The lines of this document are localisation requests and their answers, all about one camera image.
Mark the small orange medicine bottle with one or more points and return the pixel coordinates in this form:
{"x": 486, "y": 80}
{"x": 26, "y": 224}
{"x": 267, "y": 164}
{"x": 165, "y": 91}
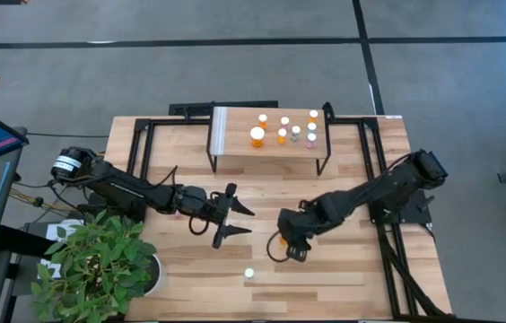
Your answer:
{"x": 313, "y": 115}
{"x": 281, "y": 134}
{"x": 262, "y": 120}

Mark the black equipment stand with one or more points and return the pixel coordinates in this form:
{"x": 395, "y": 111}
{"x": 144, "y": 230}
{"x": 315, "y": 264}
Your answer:
{"x": 20, "y": 240}

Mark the wooden shelf black metal legs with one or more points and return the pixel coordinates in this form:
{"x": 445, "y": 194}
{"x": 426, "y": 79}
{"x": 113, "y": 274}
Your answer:
{"x": 235, "y": 134}

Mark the green plant in white pot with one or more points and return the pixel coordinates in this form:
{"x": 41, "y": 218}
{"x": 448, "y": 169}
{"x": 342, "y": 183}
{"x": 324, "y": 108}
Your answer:
{"x": 96, "y": 264}

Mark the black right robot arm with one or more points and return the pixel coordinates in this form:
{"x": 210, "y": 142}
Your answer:
{"x": 369, "y": 193}

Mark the white sticker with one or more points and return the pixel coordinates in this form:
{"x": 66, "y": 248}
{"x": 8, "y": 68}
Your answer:
{"x": 393, "y": 116}

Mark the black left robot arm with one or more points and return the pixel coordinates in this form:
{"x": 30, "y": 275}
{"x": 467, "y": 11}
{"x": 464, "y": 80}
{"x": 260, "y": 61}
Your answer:
{"x": 123, "y": 186}

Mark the teal bottle with coloured pills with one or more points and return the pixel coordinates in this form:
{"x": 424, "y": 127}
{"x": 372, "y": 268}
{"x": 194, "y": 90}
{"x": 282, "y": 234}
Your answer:
{"x": 295, "y": 132}

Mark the black aluminium rig frame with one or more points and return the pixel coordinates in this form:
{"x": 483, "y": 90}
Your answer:
{"x": 351, "y": 120}

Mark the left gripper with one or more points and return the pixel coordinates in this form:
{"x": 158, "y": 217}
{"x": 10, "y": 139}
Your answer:
{"x": 217, "y": 215}

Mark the small green medicine bottle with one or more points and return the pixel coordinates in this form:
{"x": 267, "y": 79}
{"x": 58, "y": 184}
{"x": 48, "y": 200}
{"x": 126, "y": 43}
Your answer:
{"x": 311, "y": 127}

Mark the white printed sign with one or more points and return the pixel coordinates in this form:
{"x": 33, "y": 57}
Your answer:
{"x": 53, "y": 231}

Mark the green bottle with white pills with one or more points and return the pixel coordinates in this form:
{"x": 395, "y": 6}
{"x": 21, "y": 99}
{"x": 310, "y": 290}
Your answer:
{"x": 249, "y": 273}

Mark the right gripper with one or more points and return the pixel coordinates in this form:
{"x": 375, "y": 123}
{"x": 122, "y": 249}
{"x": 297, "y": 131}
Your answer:
{"x": 295, "y": 224}

